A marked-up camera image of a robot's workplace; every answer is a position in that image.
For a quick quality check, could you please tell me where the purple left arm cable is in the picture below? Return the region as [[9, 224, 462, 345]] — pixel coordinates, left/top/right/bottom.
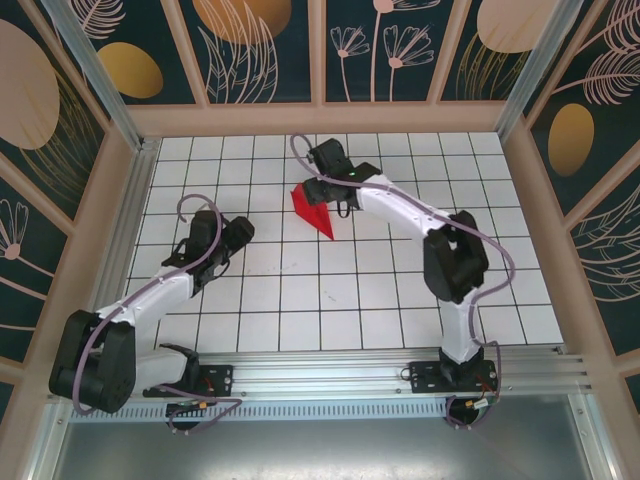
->
[[72, 194, 244, 435]]

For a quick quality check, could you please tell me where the dark panel with pink circle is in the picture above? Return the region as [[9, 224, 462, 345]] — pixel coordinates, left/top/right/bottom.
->
[[438, 0, 551, 104]]

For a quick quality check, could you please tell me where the aluminium frame upright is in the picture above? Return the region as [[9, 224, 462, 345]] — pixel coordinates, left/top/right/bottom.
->
[[569, 394, 624, 480], [22, 399, 71, 480]]

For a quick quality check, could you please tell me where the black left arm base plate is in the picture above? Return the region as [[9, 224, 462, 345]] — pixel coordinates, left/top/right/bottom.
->
[[143, 363, 235, 399]]

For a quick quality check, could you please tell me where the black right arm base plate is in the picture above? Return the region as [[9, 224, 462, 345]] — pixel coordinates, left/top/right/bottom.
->
[[408, 360, 500, 394]]

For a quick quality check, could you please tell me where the dark panel with gold oval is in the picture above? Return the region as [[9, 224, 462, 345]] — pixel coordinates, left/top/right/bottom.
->
[[59, 0, 207, 107]]

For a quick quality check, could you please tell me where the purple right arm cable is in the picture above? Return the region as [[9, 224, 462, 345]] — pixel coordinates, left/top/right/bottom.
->
[[290, 133, 516, 431]]

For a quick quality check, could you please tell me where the aluminium side rail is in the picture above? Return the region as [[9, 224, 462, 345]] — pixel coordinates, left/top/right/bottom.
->
[[74, 139, 161, 364]]

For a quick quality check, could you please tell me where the dark panel with gold circle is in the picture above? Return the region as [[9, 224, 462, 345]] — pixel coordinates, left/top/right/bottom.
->
[[178, 0, 314, 106]]

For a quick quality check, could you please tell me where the aluminium corner post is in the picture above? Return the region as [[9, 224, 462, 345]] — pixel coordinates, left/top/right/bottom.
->
[[39, 0, 146, 154], [494, 0, 586, 146]]

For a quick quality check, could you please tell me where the grey metal sheet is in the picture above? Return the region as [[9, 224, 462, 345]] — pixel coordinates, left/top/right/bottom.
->
[[29, 394, 616, 480]]

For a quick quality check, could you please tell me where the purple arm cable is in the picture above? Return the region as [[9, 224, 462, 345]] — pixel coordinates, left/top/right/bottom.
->
[[290, 133, 516, 431], [72, 194, 244, 435]]

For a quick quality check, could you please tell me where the dark panel, gold oval, feather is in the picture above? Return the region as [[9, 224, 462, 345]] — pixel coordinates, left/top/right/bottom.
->
[[524, 0, 640, 219]]

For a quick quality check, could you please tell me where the perforated cable duct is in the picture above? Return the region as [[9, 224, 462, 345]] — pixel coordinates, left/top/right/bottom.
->
[[67, 403, 451, 422]]

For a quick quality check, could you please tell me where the aluminium mounting rail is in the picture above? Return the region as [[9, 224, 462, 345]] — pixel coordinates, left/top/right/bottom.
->
[[47, 352, 599, 404]]

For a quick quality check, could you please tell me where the dark panel with pink flowers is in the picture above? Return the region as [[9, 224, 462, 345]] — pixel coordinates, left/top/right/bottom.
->
[[323, 0, 454, 105]]

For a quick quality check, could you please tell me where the dark panel with single flower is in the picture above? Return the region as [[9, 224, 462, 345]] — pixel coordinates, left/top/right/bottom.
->
[[0, 172, 70, 364]]

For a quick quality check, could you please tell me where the dark panel with pink leaves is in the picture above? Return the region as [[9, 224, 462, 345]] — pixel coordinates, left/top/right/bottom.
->
[[564, 149, 640, 361]]

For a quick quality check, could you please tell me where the dark panel, large pink circle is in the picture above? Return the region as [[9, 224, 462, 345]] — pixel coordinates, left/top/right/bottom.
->
[[0, 0, 111, 224]]

